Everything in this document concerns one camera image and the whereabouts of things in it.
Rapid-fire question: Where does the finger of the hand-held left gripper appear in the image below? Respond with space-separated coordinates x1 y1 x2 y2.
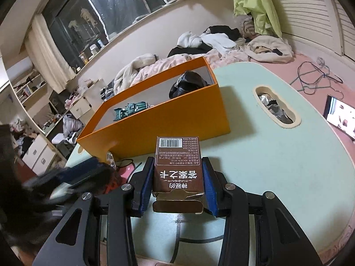
24 158 117 197

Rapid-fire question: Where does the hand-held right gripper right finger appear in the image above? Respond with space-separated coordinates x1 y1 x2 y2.
202 156 323 266

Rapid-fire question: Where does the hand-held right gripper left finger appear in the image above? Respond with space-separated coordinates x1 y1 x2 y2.
32 156 156 266

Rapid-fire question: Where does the brown carton box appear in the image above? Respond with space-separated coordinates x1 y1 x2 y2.
152 136 206 214

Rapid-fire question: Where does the orange cardboard box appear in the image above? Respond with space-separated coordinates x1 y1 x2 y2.
76 56 231 162

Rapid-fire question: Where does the dark green toy car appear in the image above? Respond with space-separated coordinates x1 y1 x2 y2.
113 102 154 122

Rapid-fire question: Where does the black glittery pouch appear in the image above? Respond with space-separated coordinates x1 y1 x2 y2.
169 71 213 99

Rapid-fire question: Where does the mint green desktop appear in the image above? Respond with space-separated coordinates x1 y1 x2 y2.
65 61 355 266

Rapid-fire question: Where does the white drawer cabinet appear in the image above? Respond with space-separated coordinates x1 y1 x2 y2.
22 134 65 175

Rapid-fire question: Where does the small white drawer box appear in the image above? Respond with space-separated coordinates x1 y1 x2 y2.
69 97 92 119

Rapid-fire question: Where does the black white striped garment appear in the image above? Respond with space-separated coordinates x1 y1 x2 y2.
100 86 115 102

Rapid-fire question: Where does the cream bookshelf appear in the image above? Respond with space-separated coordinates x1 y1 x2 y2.
0 58 53 133

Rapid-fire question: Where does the crumpled silver foil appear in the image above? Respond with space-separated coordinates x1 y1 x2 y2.
258 94 293 124

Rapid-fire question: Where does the beige fleece garment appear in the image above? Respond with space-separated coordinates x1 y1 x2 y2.
114 53 160 95

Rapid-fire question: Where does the white garment pile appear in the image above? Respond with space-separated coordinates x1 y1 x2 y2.
177 31 239 56

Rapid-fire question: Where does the black smartphone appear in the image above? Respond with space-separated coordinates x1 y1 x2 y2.
323 95 355 140

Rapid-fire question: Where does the cream garment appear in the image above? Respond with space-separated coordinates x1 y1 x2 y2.
245 37 294 64

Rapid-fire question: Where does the dark window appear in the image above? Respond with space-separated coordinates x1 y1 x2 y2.
41 0 178 70

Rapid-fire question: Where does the light green hanging cloth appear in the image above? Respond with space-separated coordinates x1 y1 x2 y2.
226 0 282 38

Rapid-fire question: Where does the white slatted door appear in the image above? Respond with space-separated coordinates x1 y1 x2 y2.
261 0 355 59

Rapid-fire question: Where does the black cable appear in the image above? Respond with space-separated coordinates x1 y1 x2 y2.
290 57 344 95

